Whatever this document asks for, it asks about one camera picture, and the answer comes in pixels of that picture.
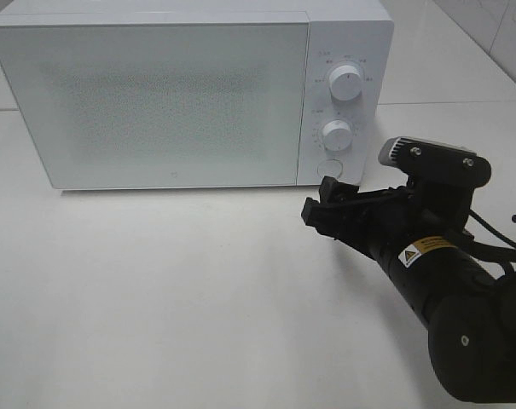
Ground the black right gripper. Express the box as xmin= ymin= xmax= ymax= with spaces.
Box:
xmin=301 ymin=176 xmax=454 ymax=264

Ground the white microwave oven body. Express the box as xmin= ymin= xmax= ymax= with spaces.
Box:
xmin=0 ymin=1 xmax=394 ymax=188

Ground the white microwave door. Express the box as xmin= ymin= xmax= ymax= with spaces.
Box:
xmin=0 ymin=24 xmax=308 ymax=190

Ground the round white door button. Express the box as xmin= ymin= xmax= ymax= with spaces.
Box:
xmin=317 ymin=159 xmax=343 ymax=178

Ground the white timer knob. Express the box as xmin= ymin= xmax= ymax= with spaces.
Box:
xmin=321 ymin=120 xmax=353 ymax=152

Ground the upper white power knob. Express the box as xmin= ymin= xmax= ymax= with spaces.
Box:
xmin=327 ymin=61 xmax=363 ymax=101

